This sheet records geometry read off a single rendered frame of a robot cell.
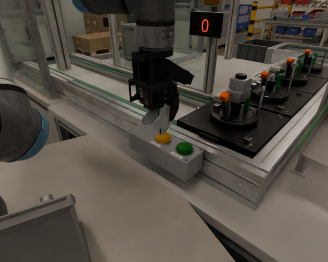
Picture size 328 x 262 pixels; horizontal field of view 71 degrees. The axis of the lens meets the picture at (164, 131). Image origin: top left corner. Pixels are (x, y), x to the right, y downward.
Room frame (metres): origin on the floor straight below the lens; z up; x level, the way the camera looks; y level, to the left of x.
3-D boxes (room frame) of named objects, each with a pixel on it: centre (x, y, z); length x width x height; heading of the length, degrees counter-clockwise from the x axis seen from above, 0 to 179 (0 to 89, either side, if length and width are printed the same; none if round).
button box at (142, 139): (0.50, 0.00, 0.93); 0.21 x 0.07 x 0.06; 47
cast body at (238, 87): (0.61, -0.21, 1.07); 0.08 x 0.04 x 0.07; 137
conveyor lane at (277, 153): (0.95, -0.54, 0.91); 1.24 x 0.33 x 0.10; 137
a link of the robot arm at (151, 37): (0.49, 0.01, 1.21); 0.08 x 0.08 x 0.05
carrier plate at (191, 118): (0.60, -0.21, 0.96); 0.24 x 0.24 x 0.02; 47
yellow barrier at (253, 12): (8.40, -3.60, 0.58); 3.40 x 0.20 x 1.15; 138
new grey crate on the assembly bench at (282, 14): (5.77, -2.60, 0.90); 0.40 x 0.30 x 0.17; 140
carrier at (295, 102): (0.79, -0.38, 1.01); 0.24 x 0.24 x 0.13; 47
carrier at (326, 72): (1.15, -0.72, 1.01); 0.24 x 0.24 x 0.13; 47
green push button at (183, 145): (0.45, -0.05, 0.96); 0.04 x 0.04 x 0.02
